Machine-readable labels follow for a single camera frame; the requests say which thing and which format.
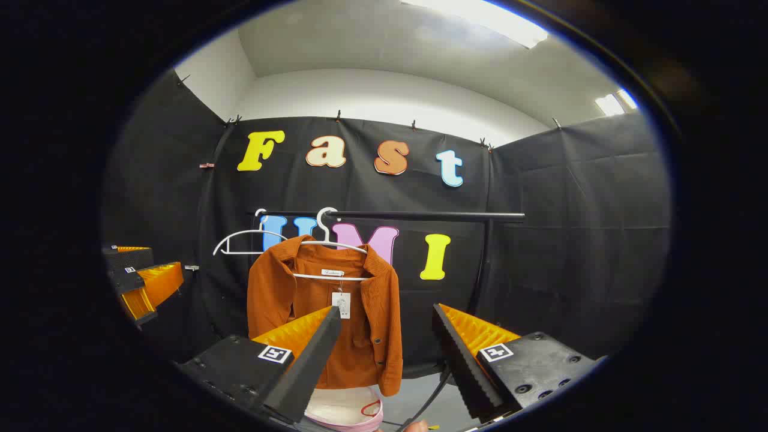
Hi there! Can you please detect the orange corduroy jacket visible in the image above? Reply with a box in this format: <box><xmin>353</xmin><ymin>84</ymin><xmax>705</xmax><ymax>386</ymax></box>
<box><xmin>247</xmin><ymin>235</ymin><xmax>404</xmax><ymax>397</ymax></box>

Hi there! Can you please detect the white plastic hanger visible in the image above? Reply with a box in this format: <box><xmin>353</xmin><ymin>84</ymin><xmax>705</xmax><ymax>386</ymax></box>
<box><xmin>213</xmin><ymin>208</ymin><xmax>289</xmax><ymax>257</ymax></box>
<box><xmin>292</xmin><ymin>207</ymin><xmax>376</xmax><ymax>283</ymax></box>

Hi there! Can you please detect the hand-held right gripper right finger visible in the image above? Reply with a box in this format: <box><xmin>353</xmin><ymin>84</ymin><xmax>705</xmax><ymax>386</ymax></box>
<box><xmin>432</xmin><ymin>303</ymin><xmax>607</xmax><ymax>421</ymax></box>

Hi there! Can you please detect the black clothes rack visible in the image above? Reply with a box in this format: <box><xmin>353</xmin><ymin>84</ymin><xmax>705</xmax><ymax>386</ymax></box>
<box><xmin>249</xmin><ymin>210</ymin><xmax>526</xmax><ymax>337</ymax></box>

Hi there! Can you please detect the row of black backdrop clips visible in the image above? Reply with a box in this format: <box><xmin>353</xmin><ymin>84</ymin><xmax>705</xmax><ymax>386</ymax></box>
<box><xmin>177</xmin><ymin>73</ymin><xmax>563</xmax><ymax>151</ymax></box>

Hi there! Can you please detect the black backdrop cloth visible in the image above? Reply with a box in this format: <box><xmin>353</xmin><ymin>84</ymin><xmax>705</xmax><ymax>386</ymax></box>
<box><xmin>102</xmin><ymin>69</ymin><xmax>671</xmax><ymax>380</ymax></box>

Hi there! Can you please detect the white laundry hamper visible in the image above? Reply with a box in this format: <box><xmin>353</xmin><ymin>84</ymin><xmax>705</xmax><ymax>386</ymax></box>
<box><xmin>305</xmin><ymin>387</ymin><xmax>385</xmax><ymax>432</ymax></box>

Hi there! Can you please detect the small ceiling light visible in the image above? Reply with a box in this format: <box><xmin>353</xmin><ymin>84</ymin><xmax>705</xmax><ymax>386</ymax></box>
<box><xmin>594</xmin><ymin>89</ymin><xmax>638</xmax><ymax>117</ymax></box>

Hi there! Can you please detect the black floor cable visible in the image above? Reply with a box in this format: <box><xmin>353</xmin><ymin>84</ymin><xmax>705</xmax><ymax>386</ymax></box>
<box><xmin>411</xmin><ymin>365</ymin><xmax>454</xmax><ymax>432</ymax></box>

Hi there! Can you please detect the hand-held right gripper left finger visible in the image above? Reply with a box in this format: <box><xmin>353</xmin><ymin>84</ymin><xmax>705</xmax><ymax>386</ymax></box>
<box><xmin>174</xmin><ymin>305</ymin><xmax>343</xmax><ymax>425</ymax></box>

